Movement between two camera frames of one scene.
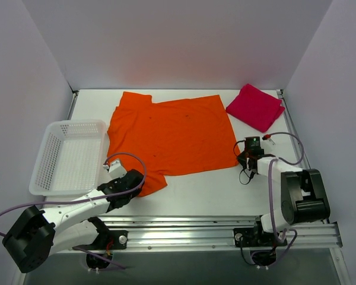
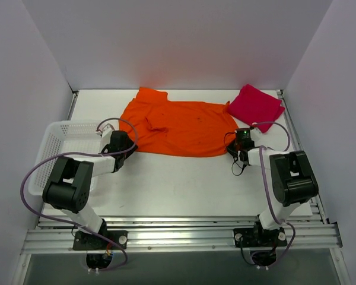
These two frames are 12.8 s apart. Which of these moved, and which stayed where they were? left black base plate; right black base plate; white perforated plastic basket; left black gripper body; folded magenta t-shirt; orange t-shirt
Moved: left black gripper body; orange t-shirt
Stayed: white perforated plastic basket; right black base plate; folded magenta t-shirt; left black base plate
